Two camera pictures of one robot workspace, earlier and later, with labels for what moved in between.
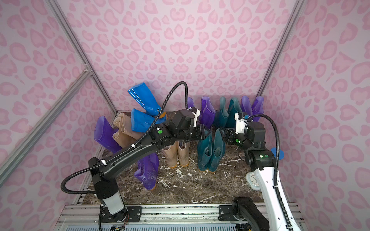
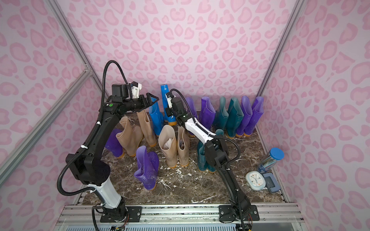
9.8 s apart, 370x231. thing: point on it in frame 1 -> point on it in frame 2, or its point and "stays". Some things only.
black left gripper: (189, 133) -> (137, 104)
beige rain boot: (125, 135) -> (146, 127)
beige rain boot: (183, 151) stays
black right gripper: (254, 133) -> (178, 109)
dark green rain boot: (204, 152) stays
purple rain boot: (190, 102) stays
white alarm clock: (252, 181) stays
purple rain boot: (207, 112) stays
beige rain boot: (171, 153) stays
